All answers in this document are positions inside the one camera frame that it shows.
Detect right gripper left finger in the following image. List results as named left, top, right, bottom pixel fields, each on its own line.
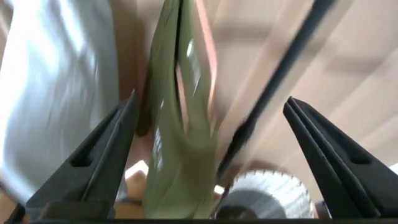
left=25, top=90, right=140, bottom=219

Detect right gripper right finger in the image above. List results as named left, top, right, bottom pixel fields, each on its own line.
left=282, top=95, right=398, bottom=218

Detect dark green garment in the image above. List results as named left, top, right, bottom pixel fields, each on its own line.
left=136, top=0, right=219, bottom=219

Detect pale grey shorts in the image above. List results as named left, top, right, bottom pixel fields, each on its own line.
left=0, top=0, right=129, bottom=207

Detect pink clothes hanger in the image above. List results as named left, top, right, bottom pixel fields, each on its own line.
left=175, top=0, right=218, bottom=136

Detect white laundry basket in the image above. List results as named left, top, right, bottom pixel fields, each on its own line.
left=214, top=169, right=315, bottom=219

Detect black clothes rack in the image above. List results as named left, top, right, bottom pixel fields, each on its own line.
left=114, top=0, right=339, bottom=208

